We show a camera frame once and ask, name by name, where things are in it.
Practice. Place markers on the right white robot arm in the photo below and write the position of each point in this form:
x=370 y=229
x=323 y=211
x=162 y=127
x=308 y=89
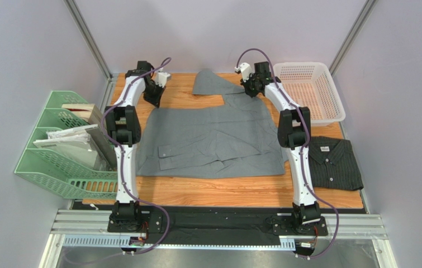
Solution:
x=293 y=135

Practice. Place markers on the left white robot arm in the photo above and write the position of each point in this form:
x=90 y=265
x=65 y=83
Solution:
x=124 y=131

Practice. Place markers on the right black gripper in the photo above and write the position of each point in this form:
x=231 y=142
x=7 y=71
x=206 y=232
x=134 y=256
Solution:
x=252 y=87

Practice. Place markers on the dark striped folded shirt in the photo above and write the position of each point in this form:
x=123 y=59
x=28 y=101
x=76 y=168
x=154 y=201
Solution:
x=333 y=164

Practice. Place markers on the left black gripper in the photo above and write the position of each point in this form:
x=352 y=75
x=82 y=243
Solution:
x=155 y=100

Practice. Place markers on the aluminium front frame rail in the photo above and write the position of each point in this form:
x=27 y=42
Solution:
x=79 y=238

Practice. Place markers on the papers in file rack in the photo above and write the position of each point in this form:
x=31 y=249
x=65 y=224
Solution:
x=86 y=145

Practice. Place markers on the grey long sleeve shirt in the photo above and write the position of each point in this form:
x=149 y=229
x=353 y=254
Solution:
x=234 y=140

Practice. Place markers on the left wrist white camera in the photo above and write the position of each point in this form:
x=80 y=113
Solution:
x=162 y=78

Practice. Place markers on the green plastic file rack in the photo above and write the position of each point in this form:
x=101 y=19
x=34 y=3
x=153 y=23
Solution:
x=54 y=172

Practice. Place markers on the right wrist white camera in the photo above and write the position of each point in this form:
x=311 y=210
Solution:
x=245 y=70

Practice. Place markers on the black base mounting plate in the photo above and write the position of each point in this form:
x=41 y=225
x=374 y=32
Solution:
x=220 y=226

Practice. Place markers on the white plastic basket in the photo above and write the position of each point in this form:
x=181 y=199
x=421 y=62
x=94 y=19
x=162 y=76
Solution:
x=311 y=85

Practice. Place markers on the wrist white camera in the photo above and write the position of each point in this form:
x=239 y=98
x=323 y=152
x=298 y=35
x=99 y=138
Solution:
x=245 y=70
x=162 y=78

